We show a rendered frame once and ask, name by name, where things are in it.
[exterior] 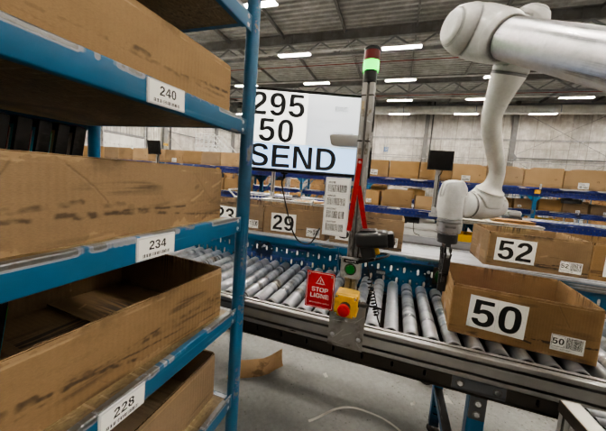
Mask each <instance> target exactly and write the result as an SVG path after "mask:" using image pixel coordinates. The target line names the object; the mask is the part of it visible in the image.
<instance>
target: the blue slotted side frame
mask: <svg viewBox="0 0 606 431"><path fill-rule="evenodd" d="M229 239H230V243H229ZM234 242H235V234H231V235H228V236H225V237H222V238H221V242H220V238H219V239H215V240H213V241H210V242H206V243H202V244H200V246H199V247H203V248H204V249H207V245H208V248H210V249H212V250H213V251H215V250H216V249H217V250H220V249H221V250H220V251H221V252H222V253H223V252H224V248H225V252H230V253H231V255H232V254H233V249H234ZM248 243H249V244H248V247H247V253H248V254H247V255H248V256H249V257H250V259H251V258H252V257H255V256H256V255H257V256H256V257H258V258H259V260H262V259H264V258H266V257H267V258H266V259H268V260H269V262H272V261H274V260H276V259H277V260H276V261H278V262H279V263H280V265H281V264H282V263H283V262H285V261H286V260H287V261H286V262H288V263H289V266H290V267H291V266H293V265H294V264H298V265H299V266H300V270H302V269H303V268H304V267H305V266H309V267H310V268H311V270H313V271H314V270H315V269H316V268H320V269H322V271H323V272H324V273H326V272H327V271H328V270H331V271H334V268H335V267H336V264H337V258H336V255H337V253H338V249H339V252H340V255H342V257H343V256H347V248H344V247H337V246H332V245H325V244H319V243H311V244H302V243H300V242H298V241H296V240H290V239H283V238H278V237H271V236H265V235H259V234H248ZM256 244H258V249H257V248H256ZM264 244H265V245H268V250H266V246H265V247H263V245H264ZM203 245H204V246H203ZM211 247H212V248H211ZM276 247H278V251H277V252H276ZM286 249H288V253H286ZM297 251H298V255H297ZM308 252H309V255H308ZM302 253H303V254H302ZM261 254H262V258H261ZM318 254H320V258H319V259H318ZM251 255H252V256H251ZM307 255H308V257H307ZM313 255H314V256H313ZM330 255H331V261H330V260H329V256H330ZM271 256H272V258H271ZM280 257H281V258H282V262H280ZM324 257H325V258H324ZM291 259H292V264H291V263H290V260H291ZM301 261H303V265H302V266H301ZM312 262H313V263H314V267H313V268H312ZM378 263H379V264H380V268H379V269H377V264H378ZM307 264H308V265H307ZM323 265H325V269H324V270H323ZM317 266H318V267H317ZM368 266H369V272H370V273H372V277H371V280H372V281H373V283H372V284H373V286H374V282H375V281H376V280H377V279H382V275H384V276H385V278H384V291H383V293H387V287H388V283H389V282H390V281H395V279H396V278H398V282H397V284H398V296H401V286H402V285H403V284H404V283H408V284H409V280H411V284H410V286H411V288H412V295H413V298H414V299H416V293H415V288H416V287H417V286H422V284H423V282H425V289H426V292H427V298H428V301H429V302H432V301H431V298H430V296H429V291H430V290H431V289H436V284H432V278H431V277H430V276H431V272H433V269H434V267H437V268H438V266H439V261H428V260H421V259H416V258H409V257H403V256H398V255H391V254H390V256H389V257H388V258H385V259H381V260H377V261H371V262H368ZM390 266H392V271H390ZM384 267H385V268H384ZM329 268H330V269H329ZM403 268H406V271H405V273H403ZM397 269H398V270H397ZM417 270H419V275H417ZM410 271H412V272H410ZM427 271H430V274H427ZM424 273H426V274H424ZM364 274H365V275H364ZM366 276H367V277H369V275H368V269H367V266H366V267H365V266H364V263H363V265H362V275H361V279H360V280H359V281H358V283H357V288H359V287H360V284H361V281H362V279H363V277H366ZM377 276H378V277H377ZM403 280H404V281H403ZM561 281H562V282H563V283H565V284H566V285H568V286H569V287H571V288H572V289H574V290H576V291H578V292H579V293H581V294H582V295H584V296H585V297H587V298H588V299H589V300H591V301H592V302H594V303H595V304H597V300H598V299H600V300H601V302H600V307H602V308H603V309H605V311H606V287H602V286H595V285H590V284H583V283H577V282H571V281H565V280H561ZM416 283H417V284H416ZM430 286H431V287H430Z"/></svg>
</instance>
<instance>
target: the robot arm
mask: <svg viewBox="0 0 606 431"><path fill-rule="evenodd" d="M440 40H441V43H442V45H443V47H444V48H445V49H446V50H447V51H448V52H449V53H450V54H452V55H453V56H456V57H458V58H462V59H464V60H469V61H472V62H478V63H483V64H489V65H493V67H492V70H491V75H490V80H489V85H488V88H487V92H486V97H485V99H484V103H483V107H482V115H481V133H482V141H483V146H484V150H485V154H486V158H487V162H488V167H489V172H488V176H487V178H486V180H485V181H484V182H483V183H482V184H480V185H476V187H475V188H474V189H473V190H471V191H470V192H468V187H467V186H466V184H465V182H464V181H461V180H455V179H451V180H447V181H445V182H443V183H442V185H441V188H440V189H439V193H438V197H437V202H436V211H437V219H436V220H437V221H436V230H437V231H438V232H437V237H436V240H437V241H438V242H440V243H442V246H440V255H439V266H438V269H439V272H438V279H437V286H436V289H437V290H440V291H445V283H446V276H447V275H448V271H449V266H450V261H451V258H452V249H451V244H457V241H458V234H460V233H461V229H462V223H463V218H464V217H471V218H476V219H490V218H495V217H499V216H502V215H504V214H505V213H506V212H507V210H508V208H509V203H508V200H507V199H506V198H505V197H504V193H503V191H502V185H503V181H504V179H505V173H506V162H505V154H504V146H503V138H502V129H501V124H502V117H503V115H504V112H505V110H506V108H507V106H508V104H509V103H510V101H511V99H512V98H513V97H514V96H515V94H516V93H517V91H518V90H519V88H520V86H521V85H522V84H523V82H524V81H525V79H526V78H527V76H528V73H529V72H530V70H534V71H536V72H540V73H543V74H546V75H549V76H552V77H555V78H561V79H563V80H567V81H570V82H573V83H576V84H579V85H582V86H586V87H590V88H594V89H597V90H600V91H603V92H606V26H603V25H595V24H588V23H573V22H566V21H557V20H551V11H550V9H549V7H548V6H547V5H544V4H540V3H532V4H528V5H524V6H522V7H520V8H515V7H512V6H508V5H502V4H497V3H491V2H489V3H487V2H482V1H474V2H470V3H466V4H463V5H459V6H457V7H456V8H455V9H454V10H453V11H452V12H451V13H450V14H449V15H448V16H447V17H446V18H445V21H444V23H443V25H442V29H441V32H440Z"/></svg>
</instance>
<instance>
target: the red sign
mask: <svg viewBox="0 0 606 431"><path fill-rule="evenodd" d="M334 292H335V274H330V273H324V272H320V271H311V270H308V274H307V286H306V297H305V305H306V306H311V307H318V308H322V309H325V310H330V311H333V304H334V303H335V299H334Z"/></svg>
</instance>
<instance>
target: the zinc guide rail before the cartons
mask: <svg viewBox="0 0 606 431"><path fill-rule="evenodd" d="M248 234H259V235H265V236H271V237H278V238H283V239H290V240H296V241H297V239H296V238H295V236H290V235H284V234H272V233H265V232H259V231H253V230H248ZM297 238H298V239H299V240H300V241H301V242H308V243H310V242H311V241H312V240H313V239H308V238H302V237H297ZM312 243H319V244H325V245H332V246H337V247H344V248H347V247H348V244H345V243H334V242H328V241H321V240H314V241H313V242H312ZM380 252H387V253H389V254H391V255H398V256H403V257H409V258H416V259H421V260H428V261H439V258H438V257H432V256H426V255H420V254H414V253H407V252H395V251H389V250H383V249H380ZM450 262H454V263H460V264H465V265H472V266H477V267H483V268H488V269H494V270H500V271H510V272H516V273H521V274H527V275H532V276H538V277H543V278H549V279H554V280H565V281H571V282H577V283H583V284H590V285H595V286H602V287H606V282H605V281H598V280H588V279H581V278H575V277H568V276H562V275H555V274H549V273H544V272H537V271H525V270H519V269H512V268H506V267H501V266H494V265H488V264H481V263H475V262H468V261H458V260H451V261H450Z"/></svg>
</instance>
